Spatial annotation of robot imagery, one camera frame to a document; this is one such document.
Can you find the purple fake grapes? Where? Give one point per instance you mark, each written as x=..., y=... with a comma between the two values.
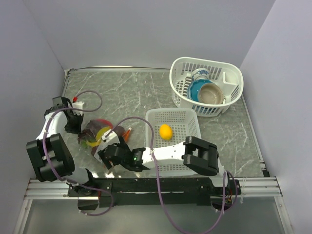
x=90, y=131

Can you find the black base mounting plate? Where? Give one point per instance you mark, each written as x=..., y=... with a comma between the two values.
x=146, y=191

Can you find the white perforated rectangular basket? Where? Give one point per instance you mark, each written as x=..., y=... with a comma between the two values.
x=184, y=123

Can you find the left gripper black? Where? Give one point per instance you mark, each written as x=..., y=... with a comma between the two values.
x=77, y=129

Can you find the yellow fake lemon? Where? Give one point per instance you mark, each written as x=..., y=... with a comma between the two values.
x=165, y=132

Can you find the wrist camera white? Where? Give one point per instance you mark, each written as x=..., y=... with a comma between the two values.
x=108, y=138
x=78, y=107

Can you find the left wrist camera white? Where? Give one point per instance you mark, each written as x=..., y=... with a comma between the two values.
x=78, y=107

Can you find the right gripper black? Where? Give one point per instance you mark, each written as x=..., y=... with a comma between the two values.
x=107, y=162

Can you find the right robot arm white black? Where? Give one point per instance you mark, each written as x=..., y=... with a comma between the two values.
x=193, y=156

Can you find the blue white porcelain cup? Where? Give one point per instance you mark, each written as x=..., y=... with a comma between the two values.
x=200, y=73

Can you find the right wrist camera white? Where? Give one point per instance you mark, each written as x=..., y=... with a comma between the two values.
x=108, y=138

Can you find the aluminium frame rail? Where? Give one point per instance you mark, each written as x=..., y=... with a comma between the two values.
x=250, y=187

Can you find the yellow fake banana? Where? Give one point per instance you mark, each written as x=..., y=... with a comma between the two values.
x=98, y=137

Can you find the green fake lettuce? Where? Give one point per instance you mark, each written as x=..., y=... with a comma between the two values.
x=85, y=145

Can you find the teal bowl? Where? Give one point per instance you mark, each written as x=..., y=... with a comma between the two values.
x=194, y=87

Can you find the white oval dish rack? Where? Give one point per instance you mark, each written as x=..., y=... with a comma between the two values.
x=226, y=76

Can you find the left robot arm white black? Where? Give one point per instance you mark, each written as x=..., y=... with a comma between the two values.
x=48, y=153

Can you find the beige bowl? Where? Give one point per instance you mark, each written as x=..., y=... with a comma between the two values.
x=210, y=93

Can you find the clear zip top bag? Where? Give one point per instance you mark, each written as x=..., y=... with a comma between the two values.
x=119, y=130

